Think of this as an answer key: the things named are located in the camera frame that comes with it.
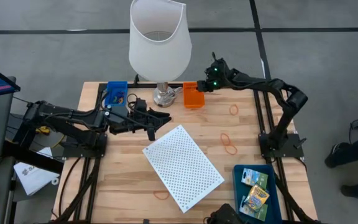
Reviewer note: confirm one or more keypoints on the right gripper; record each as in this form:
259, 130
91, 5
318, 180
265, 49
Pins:
217, 76

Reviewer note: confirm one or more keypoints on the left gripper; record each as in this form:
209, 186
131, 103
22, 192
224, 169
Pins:
126, 121

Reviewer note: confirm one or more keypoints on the orange plastic basket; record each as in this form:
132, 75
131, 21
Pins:
193, 99

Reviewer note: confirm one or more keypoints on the orange rubber band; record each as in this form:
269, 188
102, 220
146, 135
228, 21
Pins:
230, 109
221, 139
231, 154
154, 194

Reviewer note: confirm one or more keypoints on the green blue card box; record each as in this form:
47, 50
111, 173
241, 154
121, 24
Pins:
255, 215
254, 178

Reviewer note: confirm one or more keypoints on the yellow green crayon box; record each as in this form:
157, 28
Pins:
256, 197

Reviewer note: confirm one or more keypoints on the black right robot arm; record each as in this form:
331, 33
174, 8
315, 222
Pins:
294, 102

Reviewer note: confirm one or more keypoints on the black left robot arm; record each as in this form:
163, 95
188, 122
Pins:
67, 112

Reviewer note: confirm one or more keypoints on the silver metal lamp base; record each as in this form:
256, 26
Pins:
163, 98

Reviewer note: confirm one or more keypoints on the blue plastic basket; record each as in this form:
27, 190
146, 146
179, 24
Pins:
112, 87

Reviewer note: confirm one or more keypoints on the white perforated metal shelf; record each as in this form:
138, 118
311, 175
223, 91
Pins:
182, 171

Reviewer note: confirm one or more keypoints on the white fabric lamp shade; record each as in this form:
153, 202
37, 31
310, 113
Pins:
160, 59

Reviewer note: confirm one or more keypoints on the black rounded object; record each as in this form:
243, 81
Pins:
225, 214

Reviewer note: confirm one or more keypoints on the teal plastic bin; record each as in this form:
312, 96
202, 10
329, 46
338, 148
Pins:
274, 189

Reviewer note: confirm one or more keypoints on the white paper sheets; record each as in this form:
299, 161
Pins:
33, 177

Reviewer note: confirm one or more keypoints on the person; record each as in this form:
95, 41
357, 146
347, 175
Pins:
353, 149

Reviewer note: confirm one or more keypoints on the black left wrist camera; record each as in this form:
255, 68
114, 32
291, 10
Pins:
140, 104

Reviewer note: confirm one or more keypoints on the black frame clamp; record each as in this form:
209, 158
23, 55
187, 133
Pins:
136, 78

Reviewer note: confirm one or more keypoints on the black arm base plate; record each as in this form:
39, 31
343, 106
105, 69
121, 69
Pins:
73, 152
291, 151

